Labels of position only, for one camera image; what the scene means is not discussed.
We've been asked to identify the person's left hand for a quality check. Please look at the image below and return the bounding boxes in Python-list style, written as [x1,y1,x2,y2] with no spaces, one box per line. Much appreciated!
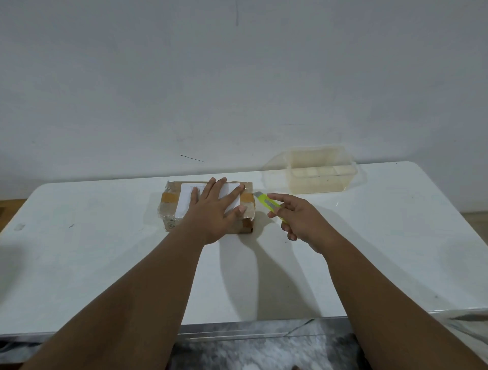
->
[182,176,247,244]

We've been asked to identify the person's right hand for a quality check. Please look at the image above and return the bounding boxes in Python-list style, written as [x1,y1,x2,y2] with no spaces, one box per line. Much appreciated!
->
[266,193,344,254]

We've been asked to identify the taped brown cardboard box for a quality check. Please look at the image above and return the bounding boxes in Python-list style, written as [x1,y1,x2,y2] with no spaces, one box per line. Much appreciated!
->
[158,180,255,234]

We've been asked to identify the yellow utility knife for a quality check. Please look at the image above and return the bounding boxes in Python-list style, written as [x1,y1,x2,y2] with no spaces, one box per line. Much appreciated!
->
[253,192,289,224]

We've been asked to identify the clear plastic container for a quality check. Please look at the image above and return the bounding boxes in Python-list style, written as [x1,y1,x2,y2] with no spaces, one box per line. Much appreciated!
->
[261,145,361,194]

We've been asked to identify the person's right forearm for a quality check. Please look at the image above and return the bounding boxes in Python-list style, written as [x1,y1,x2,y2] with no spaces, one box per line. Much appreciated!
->
[320,232,487,370]

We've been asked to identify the person's left forearm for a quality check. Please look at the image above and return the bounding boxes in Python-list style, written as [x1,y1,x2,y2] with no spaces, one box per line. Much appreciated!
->
[21,225,206,370]

